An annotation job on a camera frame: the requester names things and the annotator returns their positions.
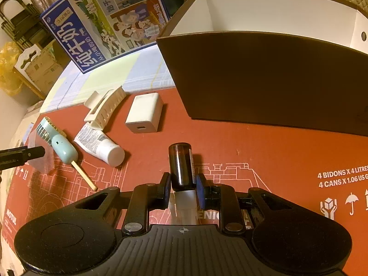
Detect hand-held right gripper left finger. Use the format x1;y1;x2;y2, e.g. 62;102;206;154
70;172;173;236

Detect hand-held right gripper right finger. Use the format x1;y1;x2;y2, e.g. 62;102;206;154
195;173;291;233

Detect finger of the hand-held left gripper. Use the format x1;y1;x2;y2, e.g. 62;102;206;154
0;146;46;171

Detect brown bottle with white cap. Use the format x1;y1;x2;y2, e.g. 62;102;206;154
168;142;199;225

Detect mint handheld fan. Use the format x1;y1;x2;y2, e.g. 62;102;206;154
35;117;99;191

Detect white printed tube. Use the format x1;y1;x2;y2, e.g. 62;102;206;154
74;122;125;167

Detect white cube charger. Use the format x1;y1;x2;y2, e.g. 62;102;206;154
125;93;163;133

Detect cream hair claw clip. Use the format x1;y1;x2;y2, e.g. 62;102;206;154
83;86;127;129

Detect brown cardboard box white inside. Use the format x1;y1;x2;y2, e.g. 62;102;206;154
156;0;368;137

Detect red printed cardboard sheet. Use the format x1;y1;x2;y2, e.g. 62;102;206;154
0;88;368;265

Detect brown cardboard carton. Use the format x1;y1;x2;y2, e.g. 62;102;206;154
13;44;63;99

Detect yellow plastic bag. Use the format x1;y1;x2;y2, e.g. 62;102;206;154
0;42;25;97

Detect blue printed milk carton box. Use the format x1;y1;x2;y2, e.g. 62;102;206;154
40;0;170;75

